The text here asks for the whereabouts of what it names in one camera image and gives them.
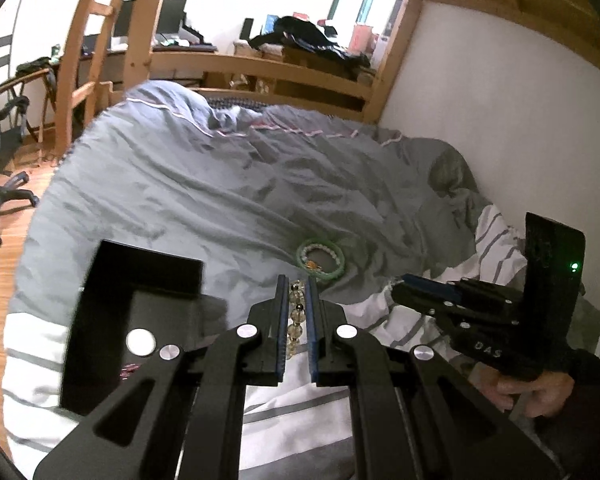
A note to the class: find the black computer monitor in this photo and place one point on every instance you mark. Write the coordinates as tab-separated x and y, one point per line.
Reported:
165	15

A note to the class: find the green jade bangle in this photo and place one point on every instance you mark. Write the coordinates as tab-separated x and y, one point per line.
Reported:
344	259

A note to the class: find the wooden desk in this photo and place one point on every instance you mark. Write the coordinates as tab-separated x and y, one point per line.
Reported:
130	57

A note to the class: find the wooden bunk bed frame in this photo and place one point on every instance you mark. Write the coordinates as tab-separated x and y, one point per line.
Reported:
290	72

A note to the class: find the pink box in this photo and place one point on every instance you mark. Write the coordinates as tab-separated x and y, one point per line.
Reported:
362	37

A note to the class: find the white round disc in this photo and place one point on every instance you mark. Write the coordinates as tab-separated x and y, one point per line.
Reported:
141	341

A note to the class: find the white striped bed sheet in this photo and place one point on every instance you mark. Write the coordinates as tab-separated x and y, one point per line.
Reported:
290	420

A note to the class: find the person's right hand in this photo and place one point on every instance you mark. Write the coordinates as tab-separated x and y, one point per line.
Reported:
530	390

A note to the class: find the black jewelry box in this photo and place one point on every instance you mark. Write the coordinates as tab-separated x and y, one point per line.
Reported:
130	310

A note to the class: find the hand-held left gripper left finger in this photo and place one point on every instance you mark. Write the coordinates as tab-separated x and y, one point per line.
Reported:
281	321

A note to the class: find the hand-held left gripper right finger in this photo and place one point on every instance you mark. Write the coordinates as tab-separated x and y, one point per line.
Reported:
313	327

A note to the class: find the pile of black clothes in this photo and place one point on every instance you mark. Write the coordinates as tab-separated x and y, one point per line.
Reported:
305	35

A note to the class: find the pink beaded jewelry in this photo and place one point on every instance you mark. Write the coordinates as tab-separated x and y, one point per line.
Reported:
128	372

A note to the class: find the wooden folding table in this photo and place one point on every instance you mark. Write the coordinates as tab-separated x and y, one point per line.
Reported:
27	85

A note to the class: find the grey blanket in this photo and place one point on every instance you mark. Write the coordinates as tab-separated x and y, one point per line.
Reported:
220	185

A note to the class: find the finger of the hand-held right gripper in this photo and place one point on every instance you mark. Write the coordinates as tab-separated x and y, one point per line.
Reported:
420	302
430	284

